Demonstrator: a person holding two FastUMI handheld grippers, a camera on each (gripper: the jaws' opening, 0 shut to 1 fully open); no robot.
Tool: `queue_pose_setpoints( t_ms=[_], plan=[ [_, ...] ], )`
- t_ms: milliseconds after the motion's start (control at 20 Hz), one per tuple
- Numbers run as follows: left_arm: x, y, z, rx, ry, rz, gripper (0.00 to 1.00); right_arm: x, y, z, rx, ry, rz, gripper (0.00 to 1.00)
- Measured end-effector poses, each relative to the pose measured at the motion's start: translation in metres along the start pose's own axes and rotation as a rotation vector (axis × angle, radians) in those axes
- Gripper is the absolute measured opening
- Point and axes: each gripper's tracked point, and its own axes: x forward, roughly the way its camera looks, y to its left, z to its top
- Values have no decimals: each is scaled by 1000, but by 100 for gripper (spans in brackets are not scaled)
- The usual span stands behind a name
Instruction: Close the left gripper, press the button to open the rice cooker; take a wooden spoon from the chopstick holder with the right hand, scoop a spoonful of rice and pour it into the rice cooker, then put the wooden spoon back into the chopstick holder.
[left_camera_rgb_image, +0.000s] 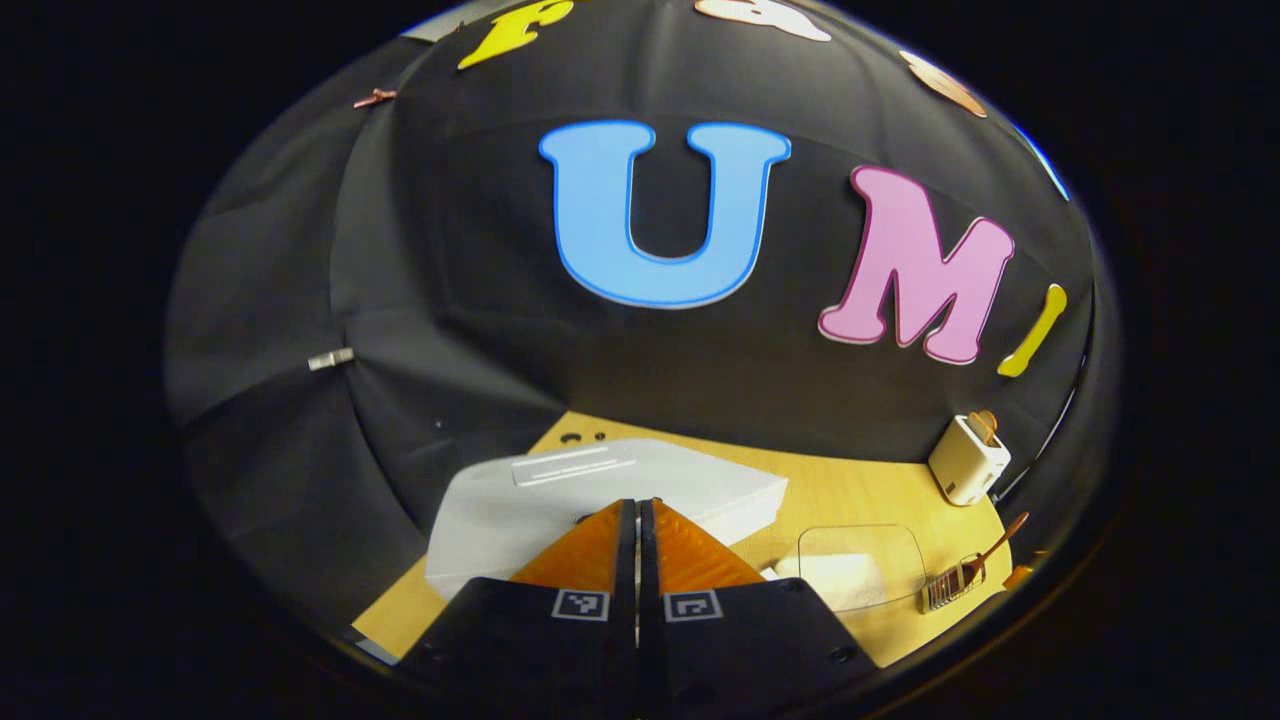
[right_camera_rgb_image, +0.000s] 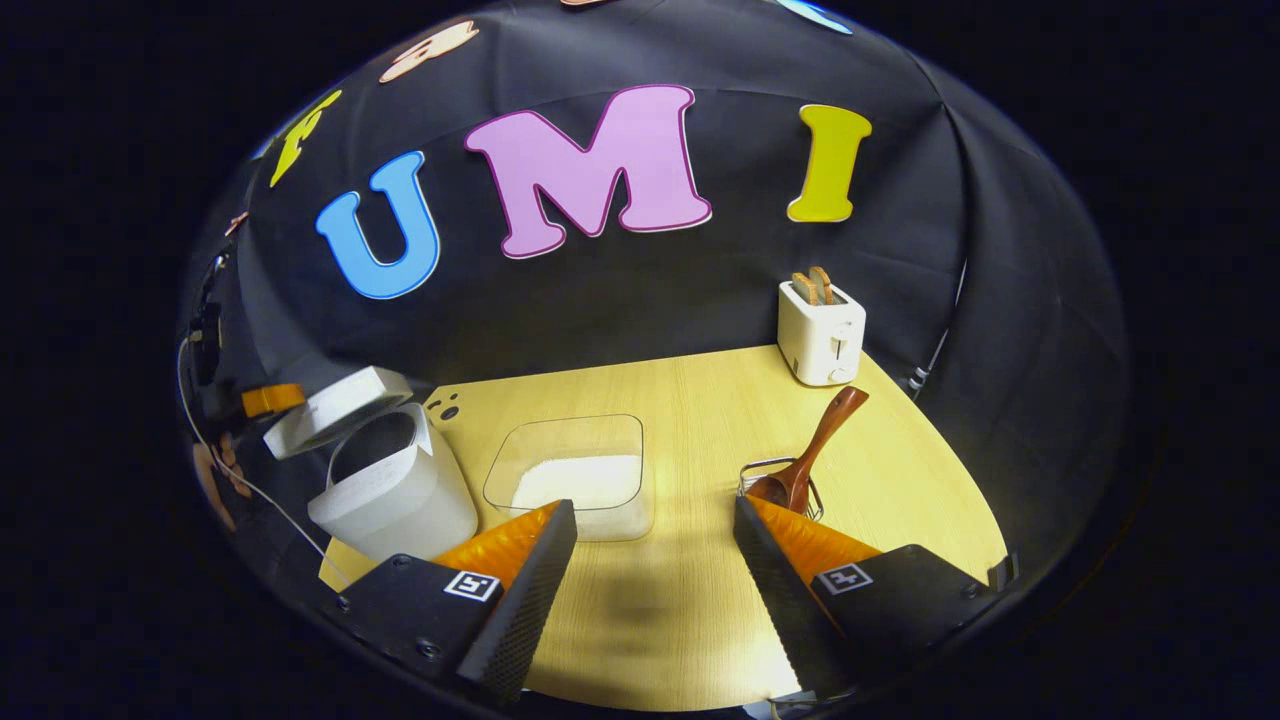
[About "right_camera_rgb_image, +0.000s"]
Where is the thin grey cable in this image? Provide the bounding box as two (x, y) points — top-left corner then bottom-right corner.
(908, 258), (971, 398)

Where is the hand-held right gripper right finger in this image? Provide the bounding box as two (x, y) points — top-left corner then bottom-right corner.
(733, 495), (1006, 701)

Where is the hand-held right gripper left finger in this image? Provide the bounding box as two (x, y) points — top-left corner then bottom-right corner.
(322, 500), (579, 706)

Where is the black backdrop cloth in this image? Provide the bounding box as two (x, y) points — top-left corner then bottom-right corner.
(180, 0), (1131, 601)

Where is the clear plastic container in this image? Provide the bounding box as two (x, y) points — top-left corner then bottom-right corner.
(483, 414), (656, 543)

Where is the white rice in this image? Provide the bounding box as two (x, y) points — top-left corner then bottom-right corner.
(510, 455), (646, 536)

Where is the brown wooden spoon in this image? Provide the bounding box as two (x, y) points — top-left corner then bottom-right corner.
(747, 386), (870, 513)

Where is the thin white gripper cable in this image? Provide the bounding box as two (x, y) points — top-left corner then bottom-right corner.
(178, 335), (336, 561)

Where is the white rice cooker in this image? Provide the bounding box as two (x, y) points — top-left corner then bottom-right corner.
(263, 366), (479, 563)

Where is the metal wire chopstick holder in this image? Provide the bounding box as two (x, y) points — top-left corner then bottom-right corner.
(738, 458), (825, 523)

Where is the white toaster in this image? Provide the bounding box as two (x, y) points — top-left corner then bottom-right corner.
(777, 280), (867, 387)

